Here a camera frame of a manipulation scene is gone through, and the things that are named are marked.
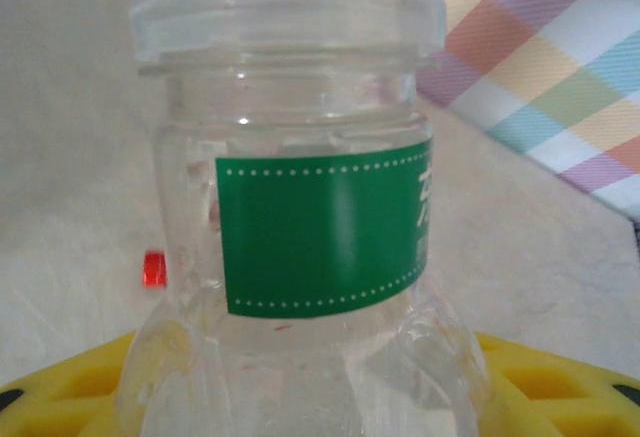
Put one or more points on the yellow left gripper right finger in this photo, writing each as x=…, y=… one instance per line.
x=560, y=397

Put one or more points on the clear bottle with green label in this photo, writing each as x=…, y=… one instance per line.
x=310, y=232

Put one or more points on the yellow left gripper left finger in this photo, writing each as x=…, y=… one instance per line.
x=65, y=397

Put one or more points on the cola bottle with red label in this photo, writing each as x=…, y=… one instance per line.
x=155, y=269

